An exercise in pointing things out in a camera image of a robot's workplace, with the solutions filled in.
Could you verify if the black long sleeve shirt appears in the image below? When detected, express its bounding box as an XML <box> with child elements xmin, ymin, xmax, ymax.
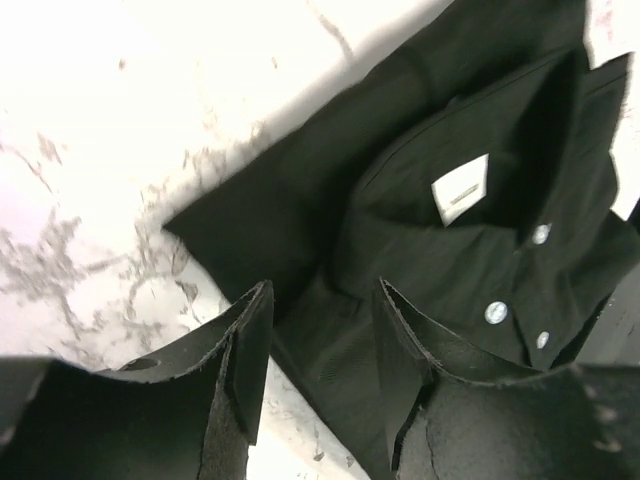
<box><xmin>165</xmin><ymin>1</ymin><xmax>639</xmax><ymax>479</ymax></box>

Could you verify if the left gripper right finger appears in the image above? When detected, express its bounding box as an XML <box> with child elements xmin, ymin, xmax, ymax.
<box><xmin>373</xmin><ymin>280</ymin><xmax>620</xmax><ymax>479</ymax></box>

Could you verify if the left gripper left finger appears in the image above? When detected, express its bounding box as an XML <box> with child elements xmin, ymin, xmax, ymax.
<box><xmin>92</xmin><ymin>278</ymin><xmax>276</xmax><ymax>480</ymax></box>

